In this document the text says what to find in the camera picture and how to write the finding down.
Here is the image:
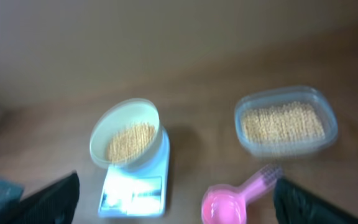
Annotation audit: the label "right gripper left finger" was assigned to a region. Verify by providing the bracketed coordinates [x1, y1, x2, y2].
[0, 172, 80, 224]

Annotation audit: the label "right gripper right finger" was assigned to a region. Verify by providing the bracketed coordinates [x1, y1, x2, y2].
[273, 177, 358, 224]

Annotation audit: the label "pink measuring scoop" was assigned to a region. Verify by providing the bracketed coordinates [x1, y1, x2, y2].
[201, 164, 283, 224]

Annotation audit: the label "white digital kitchen scale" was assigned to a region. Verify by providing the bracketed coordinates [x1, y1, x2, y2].
[98, 129, 170, 218]

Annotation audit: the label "soybeans in bowl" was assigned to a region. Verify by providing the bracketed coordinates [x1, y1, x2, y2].
[106, 123, 156, 164]

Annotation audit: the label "white bowl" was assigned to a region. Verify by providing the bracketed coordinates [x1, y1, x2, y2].
[89, 98, 163, 170]

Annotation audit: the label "soybeans pile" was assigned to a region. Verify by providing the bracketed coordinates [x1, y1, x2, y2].
[241, 101, 325, 144]

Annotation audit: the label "clear plastic container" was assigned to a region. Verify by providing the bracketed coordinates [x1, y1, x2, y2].
[234, 85, 338, 158]

